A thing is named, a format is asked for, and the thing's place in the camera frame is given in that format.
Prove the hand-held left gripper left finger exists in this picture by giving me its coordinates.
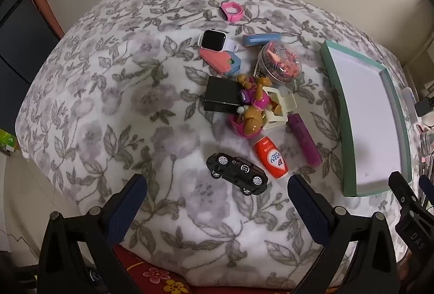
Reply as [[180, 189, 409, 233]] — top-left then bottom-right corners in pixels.
[[39, 174, 160, 294]]

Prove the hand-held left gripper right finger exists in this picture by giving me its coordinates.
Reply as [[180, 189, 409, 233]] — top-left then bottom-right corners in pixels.
[[288, 174, 399, 294]]

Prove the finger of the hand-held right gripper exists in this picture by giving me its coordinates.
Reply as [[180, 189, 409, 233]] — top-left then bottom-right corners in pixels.
[[388, 171, 434, 261], [419, 175, 434, 210]]

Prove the orange tube bottle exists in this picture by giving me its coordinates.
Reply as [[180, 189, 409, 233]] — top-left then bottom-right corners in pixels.
[[251, 135, 289, 180]]

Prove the purple lighter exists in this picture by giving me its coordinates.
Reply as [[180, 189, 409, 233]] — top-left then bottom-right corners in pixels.
[[288, 113, 323, 166]]

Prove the black toy car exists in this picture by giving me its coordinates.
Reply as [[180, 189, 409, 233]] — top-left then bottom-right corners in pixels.
[[206, 152, 268, 196]]

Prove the teal box lid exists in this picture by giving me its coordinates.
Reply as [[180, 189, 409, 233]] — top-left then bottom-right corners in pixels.
[[320, 40, 413, 197]]

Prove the pink and brown dog toy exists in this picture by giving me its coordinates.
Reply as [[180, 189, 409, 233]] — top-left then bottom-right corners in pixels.
[[228, 75, 282, 140]]

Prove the cream hair claw clip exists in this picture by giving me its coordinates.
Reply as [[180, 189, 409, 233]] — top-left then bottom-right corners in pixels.
[[263, 86, 298, 130]]

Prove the black charger adapter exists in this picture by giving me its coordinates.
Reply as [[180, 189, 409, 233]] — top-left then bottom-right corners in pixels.
[[204, 76, 246, 113]]

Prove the round clear container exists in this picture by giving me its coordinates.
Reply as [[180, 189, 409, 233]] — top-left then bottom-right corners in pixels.
[[251, 41, 303, 85]]

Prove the salmon and blue plastic case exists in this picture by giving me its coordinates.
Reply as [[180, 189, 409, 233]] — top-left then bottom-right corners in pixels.
[[199, 47, 241, 76]]

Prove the light blue plastic case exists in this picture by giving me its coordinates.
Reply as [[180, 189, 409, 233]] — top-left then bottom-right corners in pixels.
[[242, 33, 282, 47]]

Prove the white smartwatch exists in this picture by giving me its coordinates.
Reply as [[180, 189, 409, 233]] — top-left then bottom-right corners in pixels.
[[197, 29, 238, 52]]

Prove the pink watch band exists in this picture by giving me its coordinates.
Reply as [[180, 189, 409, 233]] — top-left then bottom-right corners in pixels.
[[220, 1, 245, 23]]

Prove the clear glass jar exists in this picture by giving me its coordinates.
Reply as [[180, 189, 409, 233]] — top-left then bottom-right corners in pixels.
[[420, 131, 434, 159]]

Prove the black plug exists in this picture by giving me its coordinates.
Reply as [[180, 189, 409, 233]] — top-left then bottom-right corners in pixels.
[[414, 98, 434, 117]]

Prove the white power strip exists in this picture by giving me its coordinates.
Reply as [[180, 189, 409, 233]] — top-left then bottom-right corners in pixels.
[[402, 87, 421, 125]]

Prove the green packet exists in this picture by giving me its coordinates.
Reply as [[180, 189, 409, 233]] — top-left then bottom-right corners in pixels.
[[0, 130, 19, 152]]

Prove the dark cabinet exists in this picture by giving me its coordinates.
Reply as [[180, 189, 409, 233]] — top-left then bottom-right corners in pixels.
[[0, 0, 60, 105]]

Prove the orange door frame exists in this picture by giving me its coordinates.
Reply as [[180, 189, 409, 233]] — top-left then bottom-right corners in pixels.
[[29, 0, 65, 39]]

